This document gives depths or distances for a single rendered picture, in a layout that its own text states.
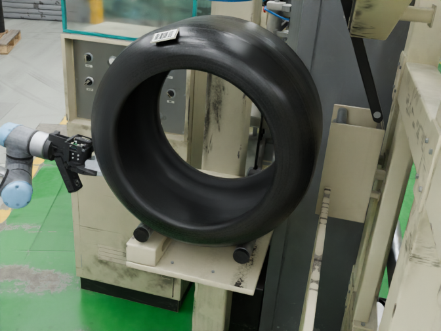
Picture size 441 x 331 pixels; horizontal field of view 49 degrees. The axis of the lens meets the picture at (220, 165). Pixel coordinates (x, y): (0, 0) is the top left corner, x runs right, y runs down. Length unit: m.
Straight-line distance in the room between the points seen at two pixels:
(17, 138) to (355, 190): 0.98
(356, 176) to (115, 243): 1.27
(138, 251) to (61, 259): 1.50
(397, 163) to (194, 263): 0.64
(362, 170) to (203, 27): 0.64
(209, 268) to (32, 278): 1.50
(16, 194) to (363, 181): 0.96
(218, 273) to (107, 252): 1.09
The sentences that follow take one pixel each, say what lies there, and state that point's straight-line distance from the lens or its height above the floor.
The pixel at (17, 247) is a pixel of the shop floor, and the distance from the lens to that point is 2.99.
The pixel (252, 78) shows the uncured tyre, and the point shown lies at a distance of 1.05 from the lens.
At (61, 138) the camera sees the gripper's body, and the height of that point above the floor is 1.11.
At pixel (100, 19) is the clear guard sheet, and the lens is 2.01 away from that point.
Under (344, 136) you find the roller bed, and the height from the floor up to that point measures 1.16.
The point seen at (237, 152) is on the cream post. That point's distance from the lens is 1.55.
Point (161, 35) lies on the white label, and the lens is 1.11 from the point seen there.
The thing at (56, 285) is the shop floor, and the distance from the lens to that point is 2.66.
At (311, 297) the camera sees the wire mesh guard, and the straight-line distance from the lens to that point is 1.03.
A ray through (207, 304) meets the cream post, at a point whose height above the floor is 0.40.
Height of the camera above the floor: 1.63
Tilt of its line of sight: 24 degrees down
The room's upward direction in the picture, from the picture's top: 4 degrees clockwise
